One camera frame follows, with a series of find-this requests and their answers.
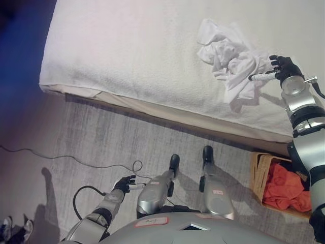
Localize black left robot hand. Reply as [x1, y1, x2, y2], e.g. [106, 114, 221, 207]
[113, 174, 147, 194]

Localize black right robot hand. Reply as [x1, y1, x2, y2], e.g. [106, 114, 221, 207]
[248, 54, 305, 82]

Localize white garment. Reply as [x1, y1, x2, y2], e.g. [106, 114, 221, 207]
[196, 18, 277, 113]

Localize woven wicker basket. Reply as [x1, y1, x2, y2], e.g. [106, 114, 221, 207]
[249, 151, 312, 220]

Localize bed with white blanket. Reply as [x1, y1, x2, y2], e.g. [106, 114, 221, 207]
[38, 0, 325, 137]

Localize silver left robot leg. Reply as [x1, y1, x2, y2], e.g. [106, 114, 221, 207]
[136, 169, 176, 216]

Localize silver robot leg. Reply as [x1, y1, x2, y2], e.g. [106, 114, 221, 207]
[199, 162, 236, 221]
[136, 169, 176, 216]

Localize red-edged torso sticker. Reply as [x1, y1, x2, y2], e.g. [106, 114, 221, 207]
[134, 216, 170, 229]
[194, 212, 224, 220]

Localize black left robot foot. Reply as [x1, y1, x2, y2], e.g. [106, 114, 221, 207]
[169, 154, 181, 176]

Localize black robot foot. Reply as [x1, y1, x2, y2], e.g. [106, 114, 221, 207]
[169, 154, 181, 176]
[202, 145, 215, 166]

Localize grey robot torso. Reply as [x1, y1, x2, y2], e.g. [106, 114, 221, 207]
[101, 211, 317, 244]

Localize black right robot foot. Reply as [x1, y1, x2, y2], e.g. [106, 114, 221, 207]
[202, 145, 215, 166]

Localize silver right robot leg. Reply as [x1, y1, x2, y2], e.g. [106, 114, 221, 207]
[199, 162, 236, 221]

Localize grey sneaker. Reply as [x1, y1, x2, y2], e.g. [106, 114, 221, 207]
[22, 219, 35, 242]
[2, 216, 14, 241]

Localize orange garment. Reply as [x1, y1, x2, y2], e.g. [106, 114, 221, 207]
[262, 162, 312, 212]

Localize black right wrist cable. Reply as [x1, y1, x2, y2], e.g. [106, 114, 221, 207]
[304, 75, 325, 99]

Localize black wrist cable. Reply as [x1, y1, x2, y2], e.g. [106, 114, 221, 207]
[72, 185, 107, 221]
[304, 75, 325, 99]

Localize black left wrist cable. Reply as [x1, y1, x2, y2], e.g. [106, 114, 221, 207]
[72, 185, 107, 221]

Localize thin black floor cable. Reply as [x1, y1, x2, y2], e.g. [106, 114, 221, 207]
[0, 145, 153, 180]

